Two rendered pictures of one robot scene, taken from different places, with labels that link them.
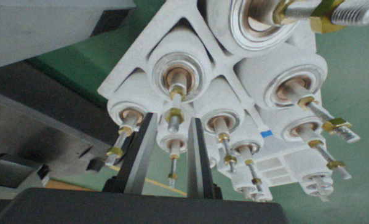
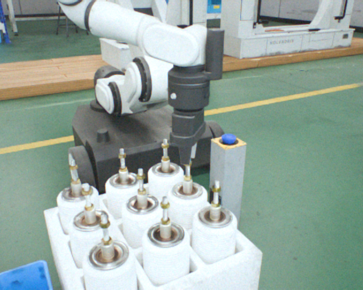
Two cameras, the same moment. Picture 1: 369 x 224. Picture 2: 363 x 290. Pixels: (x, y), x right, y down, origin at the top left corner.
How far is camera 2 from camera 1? 0.74 m
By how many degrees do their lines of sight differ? 63
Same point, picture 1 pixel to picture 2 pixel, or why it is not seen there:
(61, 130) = (151, 144)
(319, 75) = (174, 243)
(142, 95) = (178, 180)
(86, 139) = (133, 149)
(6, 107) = not seen: hidden behind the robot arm
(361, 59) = not seen: outside the picture
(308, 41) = (185, 282)
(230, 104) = (160, 210)
